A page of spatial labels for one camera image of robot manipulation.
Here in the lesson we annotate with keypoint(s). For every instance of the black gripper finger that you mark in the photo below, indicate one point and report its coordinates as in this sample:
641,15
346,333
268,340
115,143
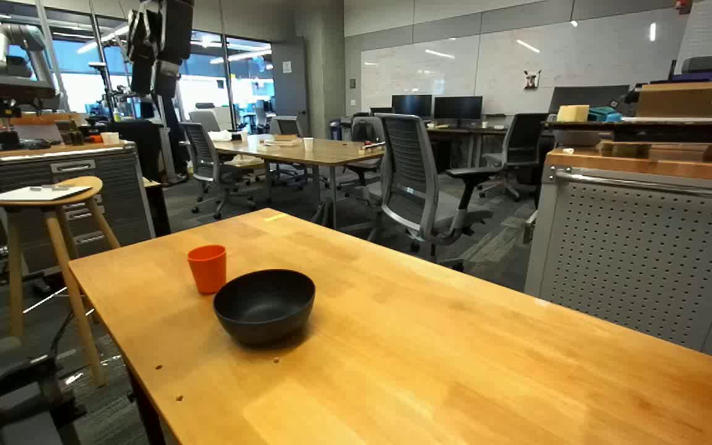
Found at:
141,80
169,76

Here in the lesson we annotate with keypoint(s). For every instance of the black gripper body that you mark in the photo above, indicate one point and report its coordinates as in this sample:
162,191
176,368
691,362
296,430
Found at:
176,28

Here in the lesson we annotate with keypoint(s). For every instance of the orange plastic cup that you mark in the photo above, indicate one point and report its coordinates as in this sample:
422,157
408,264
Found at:
205,268

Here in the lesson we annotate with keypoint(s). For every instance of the black bowl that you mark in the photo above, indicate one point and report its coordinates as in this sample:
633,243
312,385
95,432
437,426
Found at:
263,306

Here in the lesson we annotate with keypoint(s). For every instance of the gray metal cabinet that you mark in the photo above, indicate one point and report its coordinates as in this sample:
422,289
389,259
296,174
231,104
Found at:
100,193

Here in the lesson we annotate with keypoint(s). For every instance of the white board on stool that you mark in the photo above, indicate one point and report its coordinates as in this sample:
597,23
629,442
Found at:
36,193

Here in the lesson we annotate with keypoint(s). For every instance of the wooden meeting table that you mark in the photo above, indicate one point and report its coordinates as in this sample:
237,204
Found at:
314,152

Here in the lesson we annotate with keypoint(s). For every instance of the round wooden stool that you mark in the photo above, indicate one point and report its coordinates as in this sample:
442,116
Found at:
49,238

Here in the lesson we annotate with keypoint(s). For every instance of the dark office chair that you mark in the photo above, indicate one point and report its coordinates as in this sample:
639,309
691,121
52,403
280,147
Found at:
364,143

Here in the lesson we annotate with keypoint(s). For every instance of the small black computer monitor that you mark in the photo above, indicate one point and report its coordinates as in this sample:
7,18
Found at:
410,104

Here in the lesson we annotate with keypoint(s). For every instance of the gray mesh office chair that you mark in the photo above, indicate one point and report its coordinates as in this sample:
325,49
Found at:
408,176

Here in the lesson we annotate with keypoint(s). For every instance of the wide black computer monitor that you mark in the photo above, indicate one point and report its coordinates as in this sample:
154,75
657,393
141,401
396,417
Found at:
458,107

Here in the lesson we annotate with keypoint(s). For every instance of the small poster on whiteboard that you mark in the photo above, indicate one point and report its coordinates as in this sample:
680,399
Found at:
532,80

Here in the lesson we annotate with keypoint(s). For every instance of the black office chair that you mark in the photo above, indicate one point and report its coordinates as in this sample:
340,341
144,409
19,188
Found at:
521,143

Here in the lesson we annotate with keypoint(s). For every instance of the yellow foam block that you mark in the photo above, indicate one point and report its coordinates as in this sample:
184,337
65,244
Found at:
572,115

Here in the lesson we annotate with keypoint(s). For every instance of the gray perforated metal cart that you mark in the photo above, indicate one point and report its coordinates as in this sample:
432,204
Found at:
644,254

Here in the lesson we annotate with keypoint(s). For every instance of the large wooden box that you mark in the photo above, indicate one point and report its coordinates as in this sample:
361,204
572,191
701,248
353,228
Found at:
691,100

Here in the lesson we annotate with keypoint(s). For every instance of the blue gray laptop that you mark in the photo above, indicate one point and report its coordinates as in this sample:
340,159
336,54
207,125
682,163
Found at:
702,68

